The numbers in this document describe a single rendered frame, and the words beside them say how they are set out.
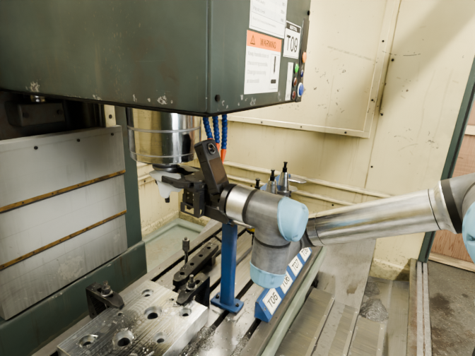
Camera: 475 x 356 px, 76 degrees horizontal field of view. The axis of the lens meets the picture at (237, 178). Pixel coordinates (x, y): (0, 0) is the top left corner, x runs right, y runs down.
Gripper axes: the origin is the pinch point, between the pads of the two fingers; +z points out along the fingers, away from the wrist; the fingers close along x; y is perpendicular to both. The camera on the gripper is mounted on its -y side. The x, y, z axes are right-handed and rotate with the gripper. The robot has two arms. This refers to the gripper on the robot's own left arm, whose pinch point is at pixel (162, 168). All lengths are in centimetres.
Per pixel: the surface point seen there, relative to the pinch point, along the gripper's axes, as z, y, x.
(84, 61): 7.6, -22.6, -12.7
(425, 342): -69, 56, 49
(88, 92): 7.3, -17.0, -12.7
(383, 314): -57, 70, 73
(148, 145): -3.3, -7.7, -7.6
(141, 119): -1.8, -12.8, -7.9
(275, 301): -24, 45, 25
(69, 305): 41, 61, -5
